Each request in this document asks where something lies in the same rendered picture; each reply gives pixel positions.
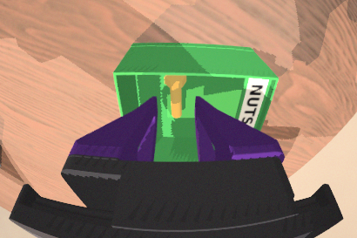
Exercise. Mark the green three-compartment bin rack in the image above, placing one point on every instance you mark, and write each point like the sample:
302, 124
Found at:
140, 75

